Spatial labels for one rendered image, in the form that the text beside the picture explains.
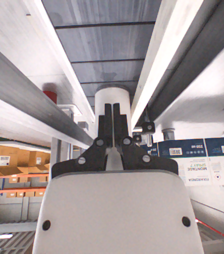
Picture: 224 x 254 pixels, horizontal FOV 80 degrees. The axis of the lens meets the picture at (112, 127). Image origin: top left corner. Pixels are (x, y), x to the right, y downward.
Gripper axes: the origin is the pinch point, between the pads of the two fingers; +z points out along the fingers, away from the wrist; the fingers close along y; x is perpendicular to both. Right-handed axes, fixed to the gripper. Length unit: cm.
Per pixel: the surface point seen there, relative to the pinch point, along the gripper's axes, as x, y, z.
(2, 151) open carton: -122, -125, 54
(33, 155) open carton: -197, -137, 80
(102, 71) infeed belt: 2.6, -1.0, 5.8
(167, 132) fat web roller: -27.7, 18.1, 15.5
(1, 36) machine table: 5.2, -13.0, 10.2
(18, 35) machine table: 5.2, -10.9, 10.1
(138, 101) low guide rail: 0.7, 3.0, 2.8
